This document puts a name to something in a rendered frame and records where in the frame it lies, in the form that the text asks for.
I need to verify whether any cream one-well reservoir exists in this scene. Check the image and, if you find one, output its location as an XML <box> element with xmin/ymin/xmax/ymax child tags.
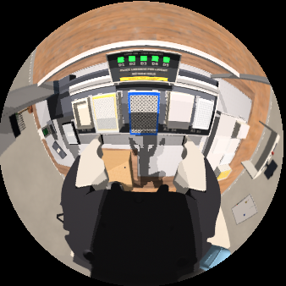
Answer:
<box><xmin>72</xmin><ymin>97</ymin><xmax>95</xmax><ymax>129</ymax></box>

